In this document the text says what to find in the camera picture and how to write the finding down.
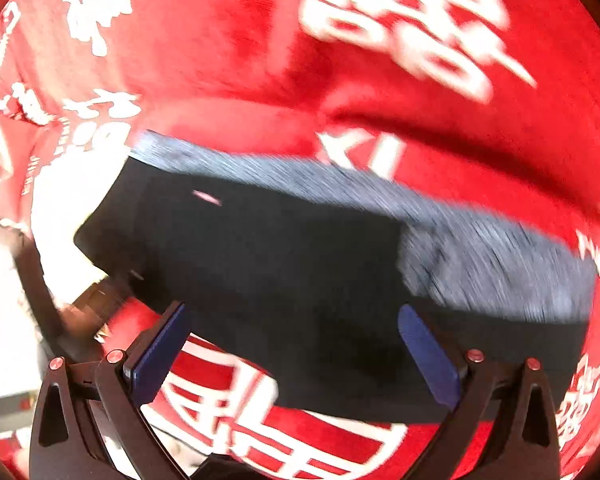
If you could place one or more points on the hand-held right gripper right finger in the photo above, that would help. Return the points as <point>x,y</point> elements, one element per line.
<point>427,355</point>

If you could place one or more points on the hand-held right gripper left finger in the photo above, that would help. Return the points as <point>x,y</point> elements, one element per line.
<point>155,360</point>

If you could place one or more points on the black pants with patterned trim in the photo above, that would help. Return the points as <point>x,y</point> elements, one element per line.
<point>280,270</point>

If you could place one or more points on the person's black clothing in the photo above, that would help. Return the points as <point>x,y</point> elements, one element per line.
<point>227,467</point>

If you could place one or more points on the red printed blanket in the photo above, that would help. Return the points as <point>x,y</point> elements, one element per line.
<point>230,35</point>

